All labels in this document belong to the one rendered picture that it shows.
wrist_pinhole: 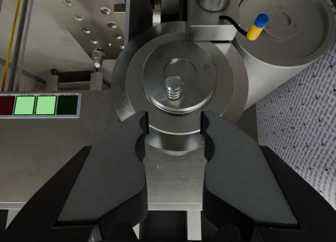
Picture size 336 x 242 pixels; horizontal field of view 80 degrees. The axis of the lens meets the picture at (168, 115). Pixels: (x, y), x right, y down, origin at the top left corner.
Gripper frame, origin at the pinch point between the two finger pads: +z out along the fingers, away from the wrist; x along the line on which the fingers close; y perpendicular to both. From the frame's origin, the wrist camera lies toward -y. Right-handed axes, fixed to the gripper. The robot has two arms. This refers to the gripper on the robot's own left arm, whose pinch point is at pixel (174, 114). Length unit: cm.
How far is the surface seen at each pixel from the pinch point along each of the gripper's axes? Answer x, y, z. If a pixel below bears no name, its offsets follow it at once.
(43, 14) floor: -123, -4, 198
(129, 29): -5.3, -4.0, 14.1
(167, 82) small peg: -0.5, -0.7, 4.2
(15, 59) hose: -60, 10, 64
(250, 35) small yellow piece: 6.2, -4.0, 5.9
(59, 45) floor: -137, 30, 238
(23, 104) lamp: -42, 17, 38
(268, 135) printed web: 18.1, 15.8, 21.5
